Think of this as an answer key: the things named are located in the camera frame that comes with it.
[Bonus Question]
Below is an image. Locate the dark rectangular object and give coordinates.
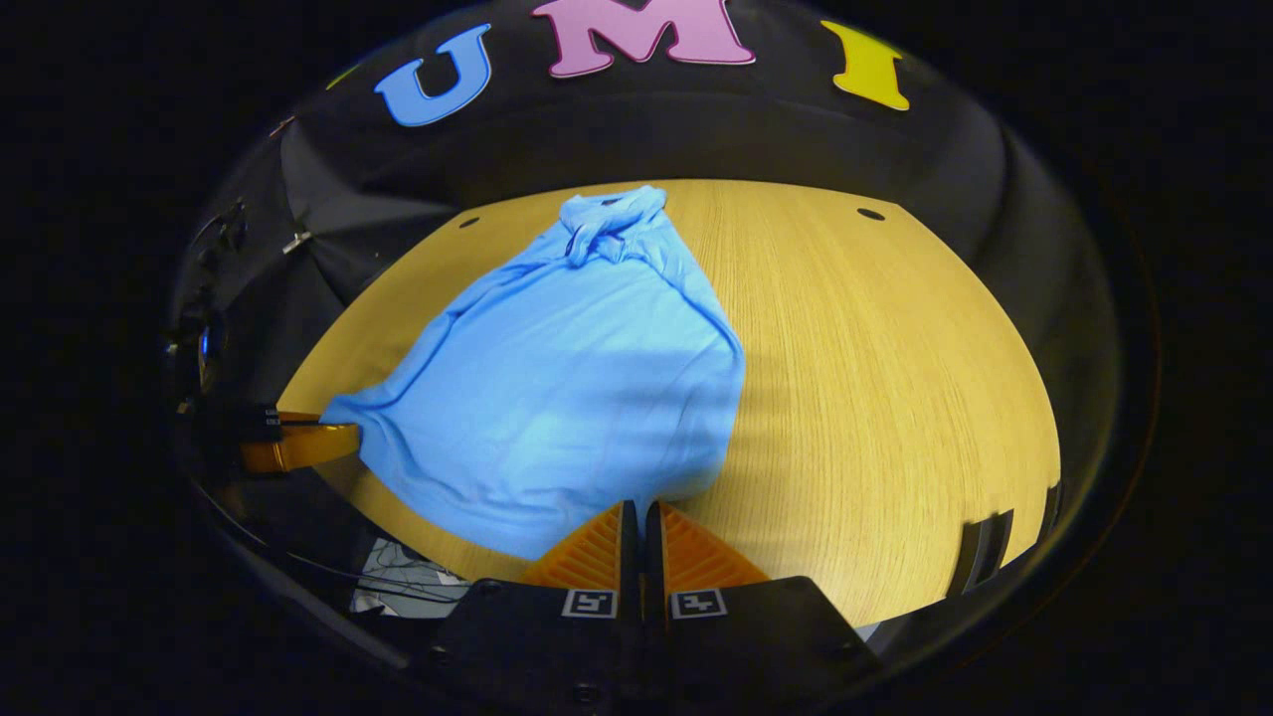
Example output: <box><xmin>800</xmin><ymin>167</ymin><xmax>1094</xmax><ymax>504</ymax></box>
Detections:
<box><xmin>948</xmin><ymin>509</ymin><xmax>1016</xmax><ymax>599</ymax></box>

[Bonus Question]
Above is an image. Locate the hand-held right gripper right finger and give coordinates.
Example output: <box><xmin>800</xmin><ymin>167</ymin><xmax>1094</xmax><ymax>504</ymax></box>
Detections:
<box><xmin>641</xmin><ymin>500</ymin><xmax>886</xmax><ymax>716</ymax></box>

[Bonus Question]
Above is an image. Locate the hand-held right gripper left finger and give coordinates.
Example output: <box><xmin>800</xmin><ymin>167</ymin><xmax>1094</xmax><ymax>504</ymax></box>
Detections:
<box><xmin>428</xmin><ymin>500</ymin><xmax>642</xmax><ymax>716</ymax></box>

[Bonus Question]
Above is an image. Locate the light blue T-shirt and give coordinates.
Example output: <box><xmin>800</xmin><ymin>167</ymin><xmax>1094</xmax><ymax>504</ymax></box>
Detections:
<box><xmin>318</xmin><ymin>185</ymin><xmax>747</xmax><ymax>561</ymax></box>

